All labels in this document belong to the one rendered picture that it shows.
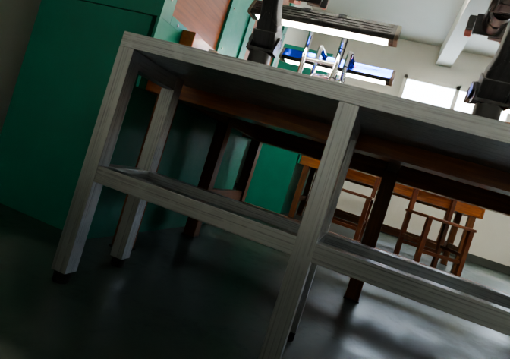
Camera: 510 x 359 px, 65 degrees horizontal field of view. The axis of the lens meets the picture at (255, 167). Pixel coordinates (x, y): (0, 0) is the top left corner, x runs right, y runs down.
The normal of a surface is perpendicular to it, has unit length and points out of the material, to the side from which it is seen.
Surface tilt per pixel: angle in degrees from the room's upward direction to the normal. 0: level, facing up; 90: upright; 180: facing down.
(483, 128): 90
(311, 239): 90
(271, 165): 90
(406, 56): 90
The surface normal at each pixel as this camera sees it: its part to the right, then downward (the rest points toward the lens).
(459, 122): -0.26, -0.07
